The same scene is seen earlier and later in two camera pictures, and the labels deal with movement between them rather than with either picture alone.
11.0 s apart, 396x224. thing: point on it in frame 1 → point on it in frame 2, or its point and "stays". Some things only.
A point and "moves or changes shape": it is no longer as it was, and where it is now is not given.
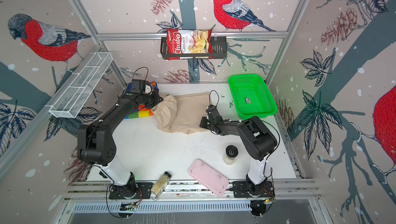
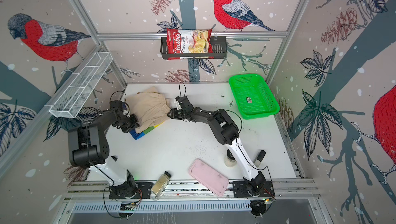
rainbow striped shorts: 142,111 → 137,136
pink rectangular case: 209,177 stays
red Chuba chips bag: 189,44 stays
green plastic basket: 251,96 stays
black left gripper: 157,99 → 134,124
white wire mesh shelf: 80,85 stays
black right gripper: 203,122 → 173,114
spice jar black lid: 160,186 stays
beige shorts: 181,113 moves or changes shape
